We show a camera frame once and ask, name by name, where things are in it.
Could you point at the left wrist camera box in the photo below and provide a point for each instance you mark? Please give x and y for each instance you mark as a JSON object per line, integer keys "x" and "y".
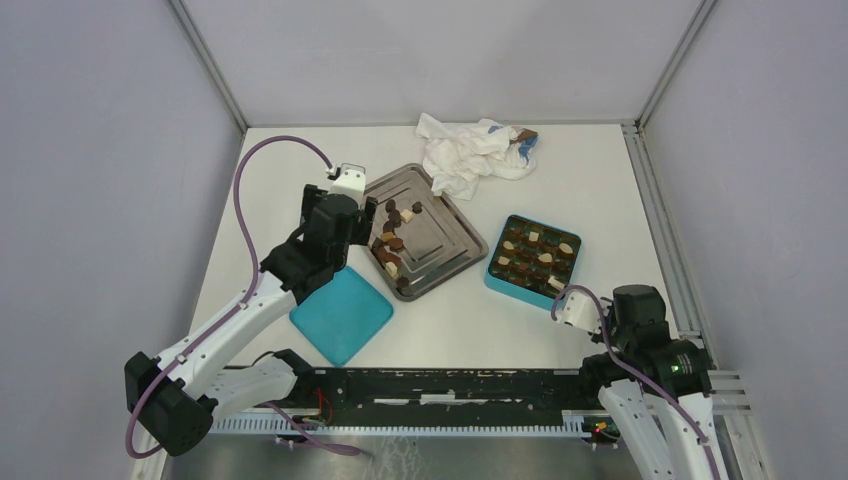
{"x": 349, "y": 180}

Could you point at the teal box lid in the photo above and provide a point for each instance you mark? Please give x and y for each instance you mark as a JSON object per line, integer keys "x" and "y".
{"x": 341, "y": 317}

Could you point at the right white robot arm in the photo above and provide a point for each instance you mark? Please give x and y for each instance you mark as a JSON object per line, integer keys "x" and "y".
{"x": 656, "y": 389}

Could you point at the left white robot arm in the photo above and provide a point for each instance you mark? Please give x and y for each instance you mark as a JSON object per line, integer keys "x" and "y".
{"x": 175, "y": 397}

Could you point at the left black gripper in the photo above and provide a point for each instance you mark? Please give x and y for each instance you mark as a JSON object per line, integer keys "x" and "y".
{"x": 363, "y": 222}

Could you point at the steel tray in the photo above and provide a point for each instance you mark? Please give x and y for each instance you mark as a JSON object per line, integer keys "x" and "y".
{"x": 438, "y": 242}

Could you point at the white crumpled cloth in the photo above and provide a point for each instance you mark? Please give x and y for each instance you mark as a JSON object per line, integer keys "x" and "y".
{"x": 457, "y": 156}

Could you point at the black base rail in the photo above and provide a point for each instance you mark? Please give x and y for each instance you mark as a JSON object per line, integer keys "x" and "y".
{"x": 410, "y": 397}

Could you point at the teal chocolate box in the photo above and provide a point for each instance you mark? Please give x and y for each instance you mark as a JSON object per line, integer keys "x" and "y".
{"x": 514, "y": 270}

